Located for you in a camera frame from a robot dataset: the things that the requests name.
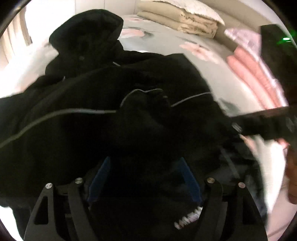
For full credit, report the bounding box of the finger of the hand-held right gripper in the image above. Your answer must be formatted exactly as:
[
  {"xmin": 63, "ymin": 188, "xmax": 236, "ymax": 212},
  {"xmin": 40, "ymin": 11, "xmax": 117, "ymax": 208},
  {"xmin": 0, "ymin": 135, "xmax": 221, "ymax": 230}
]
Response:
[{"xmin": 231, "ymin": 106, "xmax": 295, "ymax": 141}]

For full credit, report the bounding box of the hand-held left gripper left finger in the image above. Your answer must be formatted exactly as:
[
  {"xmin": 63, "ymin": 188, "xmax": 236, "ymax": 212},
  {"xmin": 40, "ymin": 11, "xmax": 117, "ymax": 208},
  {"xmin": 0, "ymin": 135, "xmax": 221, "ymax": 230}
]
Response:
[{"xmin": 23, "ymin": 156, "xmax": 112, "ymax": 241}]

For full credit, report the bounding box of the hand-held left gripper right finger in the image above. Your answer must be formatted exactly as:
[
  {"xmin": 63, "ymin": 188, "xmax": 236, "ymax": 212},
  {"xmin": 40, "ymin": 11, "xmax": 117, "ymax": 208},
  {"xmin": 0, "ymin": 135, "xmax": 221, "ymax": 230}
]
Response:
[{"xmin": 177, "ymin": 156, "xmax": 270, "ymax": 241}]

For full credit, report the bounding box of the black jacket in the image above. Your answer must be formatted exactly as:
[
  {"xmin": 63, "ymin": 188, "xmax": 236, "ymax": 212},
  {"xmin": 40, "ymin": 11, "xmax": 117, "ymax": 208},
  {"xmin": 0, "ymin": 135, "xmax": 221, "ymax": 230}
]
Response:
[{"xmin": 0, "ymin": 9, "xmax": 267, "ymax": 241}]

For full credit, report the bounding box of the person's right hand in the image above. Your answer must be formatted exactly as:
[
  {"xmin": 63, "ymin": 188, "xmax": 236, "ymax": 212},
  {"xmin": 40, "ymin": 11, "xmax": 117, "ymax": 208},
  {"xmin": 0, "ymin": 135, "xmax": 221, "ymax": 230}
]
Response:
[{"xmin": 277, "ymin": 138, "xmax": 297, "ymax": 204}]

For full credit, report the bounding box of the pink patterned cloth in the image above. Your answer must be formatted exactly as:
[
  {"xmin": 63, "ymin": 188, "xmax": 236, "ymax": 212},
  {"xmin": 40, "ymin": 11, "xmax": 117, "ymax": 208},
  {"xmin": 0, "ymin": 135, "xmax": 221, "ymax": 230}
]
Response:
[{"xmin": 224, "ymin": 28, "xmax": 288, "ymax": 105}]

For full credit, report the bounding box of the folded pink blanket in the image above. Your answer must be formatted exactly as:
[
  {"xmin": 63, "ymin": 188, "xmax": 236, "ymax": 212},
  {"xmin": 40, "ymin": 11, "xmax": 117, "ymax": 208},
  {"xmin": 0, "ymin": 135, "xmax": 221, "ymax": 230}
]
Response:
[{"xmin": 226, "ymin": 47, "xmax": 279, "ymax": 109}]

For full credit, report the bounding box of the beige padded headboard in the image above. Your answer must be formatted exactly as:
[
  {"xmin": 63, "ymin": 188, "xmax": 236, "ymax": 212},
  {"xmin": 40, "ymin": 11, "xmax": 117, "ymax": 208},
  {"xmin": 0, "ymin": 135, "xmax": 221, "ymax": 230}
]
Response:
[{"xmin": 209, "ymin": 2, "xmax": 262, "ymax": 52}]

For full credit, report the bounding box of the white patterned pillow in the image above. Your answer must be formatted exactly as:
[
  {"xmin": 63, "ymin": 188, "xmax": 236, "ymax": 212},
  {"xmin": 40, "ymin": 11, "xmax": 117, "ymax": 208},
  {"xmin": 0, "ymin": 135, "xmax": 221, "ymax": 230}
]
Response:
[{"xmin": 160, "ymin": 0, "xmax": 225, "ymax": 26}]

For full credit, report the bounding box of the bed with floral bedspread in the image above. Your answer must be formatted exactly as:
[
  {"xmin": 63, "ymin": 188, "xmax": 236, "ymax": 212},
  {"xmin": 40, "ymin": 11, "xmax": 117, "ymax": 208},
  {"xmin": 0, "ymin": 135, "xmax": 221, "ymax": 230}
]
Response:
[{"xmin": 0, "ymin": 14, "xmax": 288, "ymax": 232}]

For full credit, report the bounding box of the folded beige quilt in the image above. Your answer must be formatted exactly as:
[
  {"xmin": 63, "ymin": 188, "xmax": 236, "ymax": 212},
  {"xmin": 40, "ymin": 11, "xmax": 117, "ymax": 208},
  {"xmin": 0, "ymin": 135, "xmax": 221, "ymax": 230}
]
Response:
[{"xmin": 137, "ymin": 1, "xmax": 218, "ymax": 39}]

